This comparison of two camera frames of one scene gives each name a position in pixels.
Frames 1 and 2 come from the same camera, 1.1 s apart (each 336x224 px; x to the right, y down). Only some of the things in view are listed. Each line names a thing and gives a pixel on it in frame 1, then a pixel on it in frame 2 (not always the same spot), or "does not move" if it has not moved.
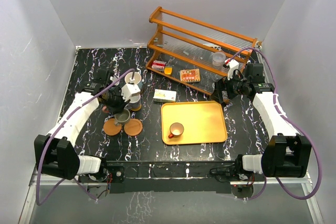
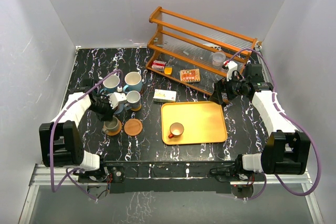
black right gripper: (221, 84) does not move
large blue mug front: (137, 77) does not move
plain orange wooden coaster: (110, 128) does not move
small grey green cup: (122, 118) -> (111, 126)
